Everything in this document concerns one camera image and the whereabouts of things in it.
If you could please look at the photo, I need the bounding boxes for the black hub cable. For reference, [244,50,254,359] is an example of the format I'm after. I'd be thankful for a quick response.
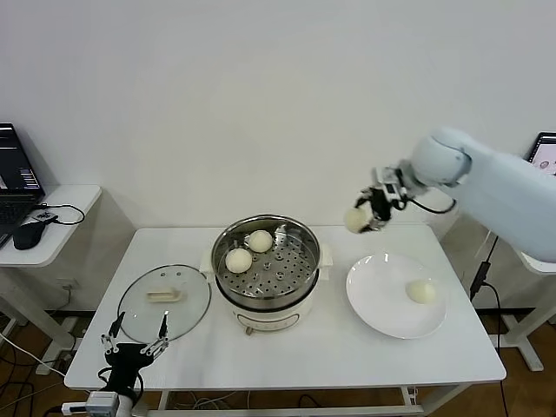
[36,202,86,226]

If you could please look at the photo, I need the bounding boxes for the black cable with adapter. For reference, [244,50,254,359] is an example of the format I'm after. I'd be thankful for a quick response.
[468,229,507,351]

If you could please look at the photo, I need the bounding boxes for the black computer mouse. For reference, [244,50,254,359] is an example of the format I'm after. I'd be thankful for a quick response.
[11,220,44,250]

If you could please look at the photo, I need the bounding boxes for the white flat cable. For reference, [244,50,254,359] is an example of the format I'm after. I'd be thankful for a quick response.
[473,229,496,261]

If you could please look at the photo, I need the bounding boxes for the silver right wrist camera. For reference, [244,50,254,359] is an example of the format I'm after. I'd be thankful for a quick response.
[373,167,404,203]

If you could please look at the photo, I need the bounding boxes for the white round plate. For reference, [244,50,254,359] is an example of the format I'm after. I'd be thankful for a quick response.
[345,253,448,341]

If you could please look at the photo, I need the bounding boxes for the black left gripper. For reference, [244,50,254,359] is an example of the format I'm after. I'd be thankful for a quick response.
[100,310,171,393]

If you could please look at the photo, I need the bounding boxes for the perforated steel steamer basket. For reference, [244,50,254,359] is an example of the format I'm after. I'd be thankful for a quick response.
[211,213,323,308]

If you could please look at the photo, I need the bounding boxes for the black laptop with dark screen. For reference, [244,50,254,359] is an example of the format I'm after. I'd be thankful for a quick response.
[0,122,46,249]

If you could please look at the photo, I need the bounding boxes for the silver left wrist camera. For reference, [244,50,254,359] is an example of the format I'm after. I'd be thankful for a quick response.
[60,390,121,417]

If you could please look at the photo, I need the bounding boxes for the white side desk with mouse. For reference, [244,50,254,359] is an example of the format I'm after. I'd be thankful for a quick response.
[0,184,103,377]

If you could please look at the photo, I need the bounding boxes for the glass lid with cream handle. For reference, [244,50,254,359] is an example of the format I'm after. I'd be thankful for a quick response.
[117,262,213,346]

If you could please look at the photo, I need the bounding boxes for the grey laptop with pink screen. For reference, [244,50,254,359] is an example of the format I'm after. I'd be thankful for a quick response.
[523,131,556,177]

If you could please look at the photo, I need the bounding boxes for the cream electric cooker pot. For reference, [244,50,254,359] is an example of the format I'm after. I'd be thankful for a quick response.
[199,243,335,338]

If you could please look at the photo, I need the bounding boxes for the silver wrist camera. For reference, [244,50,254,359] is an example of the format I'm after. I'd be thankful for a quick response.
[373,167,404,203]
[60,390,121,417]

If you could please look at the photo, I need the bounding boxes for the white table frame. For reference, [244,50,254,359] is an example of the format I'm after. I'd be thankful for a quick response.
[97,384,479,417]

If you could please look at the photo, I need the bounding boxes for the white side desk with cables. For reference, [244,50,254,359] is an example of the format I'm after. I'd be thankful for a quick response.
[477,225,556,374]

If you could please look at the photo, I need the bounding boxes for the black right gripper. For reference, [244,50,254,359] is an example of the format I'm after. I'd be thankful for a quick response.
[354,185,394,234]

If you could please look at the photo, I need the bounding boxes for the white steamed baozi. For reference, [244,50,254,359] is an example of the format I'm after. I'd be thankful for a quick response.
[247,230,274,254]
[342,207,371,235]
[406,280,437,305]
[224,248,254,275]

